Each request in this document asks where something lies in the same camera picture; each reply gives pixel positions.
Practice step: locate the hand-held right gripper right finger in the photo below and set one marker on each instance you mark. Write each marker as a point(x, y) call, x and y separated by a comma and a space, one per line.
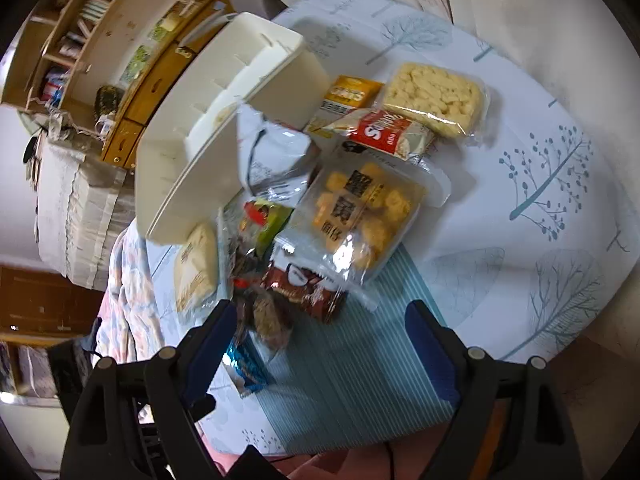
point(430, 355)

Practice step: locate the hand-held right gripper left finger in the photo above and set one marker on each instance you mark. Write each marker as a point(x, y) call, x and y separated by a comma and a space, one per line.
point(215, 347)

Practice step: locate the cream sandwich cake packet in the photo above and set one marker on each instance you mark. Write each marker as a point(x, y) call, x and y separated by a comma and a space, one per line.
point(197, 270)

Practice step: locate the brown chocolate snack packet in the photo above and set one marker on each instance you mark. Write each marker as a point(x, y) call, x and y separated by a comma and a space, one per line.
point(305, 292)

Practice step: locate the clear yellow cake packet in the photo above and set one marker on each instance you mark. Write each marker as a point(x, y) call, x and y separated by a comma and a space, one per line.
point(360, 210)

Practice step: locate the white bread snack packet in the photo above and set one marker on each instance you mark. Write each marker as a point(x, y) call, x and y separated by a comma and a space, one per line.
point(272, 155)

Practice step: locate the puffed rice cracker packet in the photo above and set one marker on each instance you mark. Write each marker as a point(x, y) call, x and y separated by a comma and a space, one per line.
point(430, 97)

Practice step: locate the white plastic bin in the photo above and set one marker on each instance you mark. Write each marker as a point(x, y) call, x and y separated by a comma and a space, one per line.
point(270, 60)

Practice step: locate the blue snack packet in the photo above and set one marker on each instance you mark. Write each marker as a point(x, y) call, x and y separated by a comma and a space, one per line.
point(245, 362)

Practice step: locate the red-edged nut bar packet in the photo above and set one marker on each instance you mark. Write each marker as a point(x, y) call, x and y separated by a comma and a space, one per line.
point(267, 320)

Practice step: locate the teal striped mat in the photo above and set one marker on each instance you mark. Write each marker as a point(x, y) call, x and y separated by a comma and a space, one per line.
point(360, 370)

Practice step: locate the floral blanket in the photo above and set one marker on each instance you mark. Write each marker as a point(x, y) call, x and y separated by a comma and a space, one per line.
point(130, 290)

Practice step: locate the yellow green snack packet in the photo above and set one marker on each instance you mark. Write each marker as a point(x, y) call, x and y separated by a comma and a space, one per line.
point(267, 222)

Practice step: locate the pink cloth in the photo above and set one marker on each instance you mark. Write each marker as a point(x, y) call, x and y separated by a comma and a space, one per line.
point(340, 465)

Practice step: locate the dark wooden cabinet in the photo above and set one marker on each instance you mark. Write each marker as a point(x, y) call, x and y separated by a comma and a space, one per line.
point(40, 305)

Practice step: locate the red white snack packet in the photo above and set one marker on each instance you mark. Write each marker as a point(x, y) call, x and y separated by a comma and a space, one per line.
point(385, 135)

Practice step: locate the dark patterned tin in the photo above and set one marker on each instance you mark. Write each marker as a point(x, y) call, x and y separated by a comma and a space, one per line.
point(107, 101)

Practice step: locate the orange snack packet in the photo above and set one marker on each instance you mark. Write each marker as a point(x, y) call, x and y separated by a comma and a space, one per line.
point(345, 95)

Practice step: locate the wooden desk hutch shelf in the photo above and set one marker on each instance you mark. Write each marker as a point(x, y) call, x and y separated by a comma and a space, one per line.
point(115, 25)

